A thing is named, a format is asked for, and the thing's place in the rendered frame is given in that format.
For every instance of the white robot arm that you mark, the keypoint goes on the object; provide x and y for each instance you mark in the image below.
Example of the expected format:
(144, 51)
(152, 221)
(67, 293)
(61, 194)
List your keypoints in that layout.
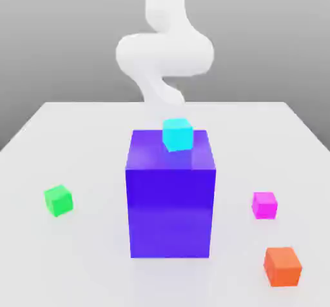
(165, 54)

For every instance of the small cyan cube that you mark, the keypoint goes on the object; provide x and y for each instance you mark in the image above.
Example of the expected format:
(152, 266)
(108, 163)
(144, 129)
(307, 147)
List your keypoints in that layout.
(178, 135)

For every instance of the small magenta cube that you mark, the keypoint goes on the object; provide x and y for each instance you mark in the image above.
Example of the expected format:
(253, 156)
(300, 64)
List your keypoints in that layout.
(264, 205)

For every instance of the small green cube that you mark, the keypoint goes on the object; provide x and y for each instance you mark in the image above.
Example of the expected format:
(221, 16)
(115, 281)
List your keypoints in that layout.
(58, 201)

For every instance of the small orange cube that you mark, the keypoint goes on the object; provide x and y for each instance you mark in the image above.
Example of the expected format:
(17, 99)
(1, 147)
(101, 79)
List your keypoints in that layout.
(283, 267)

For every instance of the large purple box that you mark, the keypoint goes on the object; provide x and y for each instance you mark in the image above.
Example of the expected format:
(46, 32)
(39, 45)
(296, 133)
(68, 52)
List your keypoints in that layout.
(170, 209)

